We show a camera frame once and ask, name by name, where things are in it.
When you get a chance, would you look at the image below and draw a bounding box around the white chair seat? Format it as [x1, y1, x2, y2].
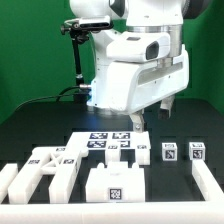
[85, 162, 145, 203]

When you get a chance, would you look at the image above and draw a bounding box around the rear camera on stand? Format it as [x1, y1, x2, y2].
[60, 15, 113, 86]

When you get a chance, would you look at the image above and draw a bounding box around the white U-shaped fence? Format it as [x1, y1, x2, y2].
[0, 160, 224, 224]

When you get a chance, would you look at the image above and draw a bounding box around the left white tag cube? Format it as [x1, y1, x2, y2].
[162, 142, 178, 161]

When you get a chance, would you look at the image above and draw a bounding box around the right white tag cube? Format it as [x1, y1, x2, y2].
[189, 142, 206, 160]

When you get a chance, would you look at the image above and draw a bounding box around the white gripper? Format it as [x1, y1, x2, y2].
[106, 45, 189, 133]

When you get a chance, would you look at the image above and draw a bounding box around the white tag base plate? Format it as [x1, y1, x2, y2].
[66, 131, 151, 150]

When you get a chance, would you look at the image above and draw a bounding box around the white tag cube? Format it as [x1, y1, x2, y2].
[162, 142, 178, 161]
[189, 142, 206, 160]

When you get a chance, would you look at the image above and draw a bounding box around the black cable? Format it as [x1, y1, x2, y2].
[13, 85, 88, 113]

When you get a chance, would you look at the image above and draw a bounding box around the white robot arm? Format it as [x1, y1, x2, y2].
[70, 0, 212, 132]

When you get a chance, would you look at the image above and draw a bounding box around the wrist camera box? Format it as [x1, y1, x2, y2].
[106, 32, 171, 63]

